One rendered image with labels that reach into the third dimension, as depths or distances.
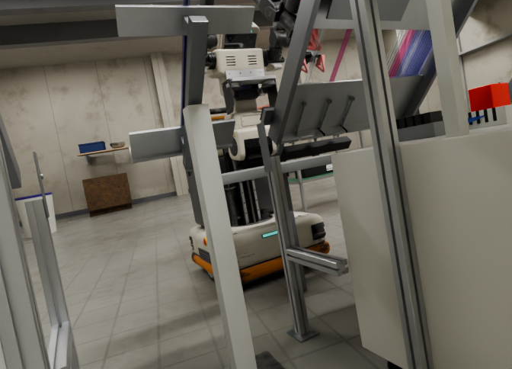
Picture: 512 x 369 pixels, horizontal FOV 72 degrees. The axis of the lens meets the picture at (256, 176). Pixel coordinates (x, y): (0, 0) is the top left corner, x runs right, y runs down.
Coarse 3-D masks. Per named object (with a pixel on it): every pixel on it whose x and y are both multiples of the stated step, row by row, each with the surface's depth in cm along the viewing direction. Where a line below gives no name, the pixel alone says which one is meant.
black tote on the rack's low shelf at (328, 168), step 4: (308, 168) 359; (312, 168) 361; (316, 168) 364; (320, 168) 366; (324, 168) 368; (328, 168) 371; (332, 168) 373; (296, 172) 368; (304, 172) 356; (308, 172) 359; (312, 172) 361; (316, 172) 363; (320, 172) 366; (324, 172) 368; (328, 172) 371; (296, 176) 370; (304, 176) 357; (308, 176) 358; (312, 176) 361
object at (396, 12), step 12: (324, 0) 98; (336, 0) 95; (348, 0) 97; (384, 0) 103; (396, 0) 105; (408, 0) 107; (420, 0) 115; (456, 0) 123; (324, 12) 100; (336, 12) 98; (348, 12) 100; (384, 12) 106; (396, 12) 108; (408, 12) 116; (420, 12) 118; (324, 24) 103; (336, 24) 105; (348, 24) 107; (384, 24) 114; (396, 24) 117; (408, 24) 119; (420, 24) 122
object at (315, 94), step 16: (352, 80) 125; (400, 80) 137; (416, 80) 142; (304, 96) 119; (320, 96) 122; (336, 96) 126; (352, 96) 130; (400, 96) 144; (304, 112) 124; (320, 112) 128; (336, 112) 132; (352, 112) 136; (400, 112) 152; (288, 128) 125; (304, 128) 129
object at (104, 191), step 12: (84, 180) 756; (96, 180) 766; (108, 180) 777; (120, 180) 788; (96, 192) 765; (108, 192) 776; (120, 192) 787; (96, 204) 765; (108, 204) 775; (120, 204) 786
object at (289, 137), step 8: (328, 128) 135; (336, 128) 136; (344, 128) 137; (352, 128) 138; (360, 128) 139; (368, 128) 141; (288, 136) 125; (296, 136) 126; (304, 136) 127; (312, 136) 128; (320, 136) 130
